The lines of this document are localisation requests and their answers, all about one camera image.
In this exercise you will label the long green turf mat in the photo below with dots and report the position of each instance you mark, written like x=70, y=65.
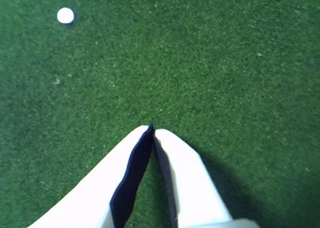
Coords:
x=200, y=63

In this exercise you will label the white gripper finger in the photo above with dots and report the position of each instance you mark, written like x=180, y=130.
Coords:
x=95, y=193
x=192, y=188

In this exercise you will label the small white dot marker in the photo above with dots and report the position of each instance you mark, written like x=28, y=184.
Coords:
x=65, y=15

